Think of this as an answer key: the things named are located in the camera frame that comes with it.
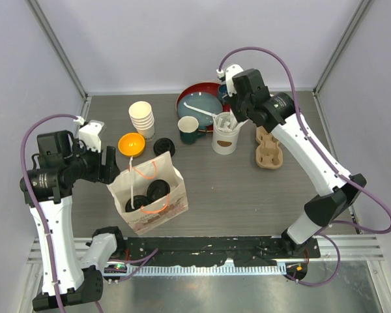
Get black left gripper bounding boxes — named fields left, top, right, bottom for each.
left=65, top=138, right=120, bottom=184

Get white straw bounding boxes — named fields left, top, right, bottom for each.
left=128, top=156, right=134, bottom=211
left=183, top=102, right=217, bottom=117

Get brown paper takeout bag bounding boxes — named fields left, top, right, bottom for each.
left=108, top=151, right=188, bottom=235

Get black cup lid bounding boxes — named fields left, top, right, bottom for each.
left=124, top=195, right=152, bottom=213
left=147, top=179, right=170, bottom=202

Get stack of white paper cups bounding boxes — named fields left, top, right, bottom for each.
left=128, top=101, right=155, bottom=142

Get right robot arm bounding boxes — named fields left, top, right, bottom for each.
left=224, top=65, right=366, bottom=258

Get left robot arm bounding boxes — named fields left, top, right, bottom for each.
left=20, top=130, right=126, bottom=312

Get dark blue ceramic cup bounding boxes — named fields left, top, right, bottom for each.
left=217, top=83, right=228, bottom=106

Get orange plastic bowl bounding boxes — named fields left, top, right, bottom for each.
left=117, top=132, right=146, bottom=158

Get white straw holder tin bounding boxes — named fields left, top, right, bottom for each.
left=212, top=112, right=240, bottom=155

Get blue ceramic plate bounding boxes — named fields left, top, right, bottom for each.
left=177, top=92, right=223, bottom=127

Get dark green ceramic mug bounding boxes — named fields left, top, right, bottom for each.
left=177, top=116, right=207, bottom=145

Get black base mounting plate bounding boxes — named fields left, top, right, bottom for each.
left=111, top=236, right=321, bottom=267

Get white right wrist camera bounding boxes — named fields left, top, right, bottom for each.
left=216, top=64, right=243, bottom=97

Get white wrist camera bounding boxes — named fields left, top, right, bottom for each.
left=74, top=116, right=105, bottom=153
left=216, top=64, right=243, bottom=97

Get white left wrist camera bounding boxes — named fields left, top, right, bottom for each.
left=74, top=116, right=105, bottom=153

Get aluminium frame rail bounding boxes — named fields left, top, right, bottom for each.
left=27, top=233, right=385, bottom=278

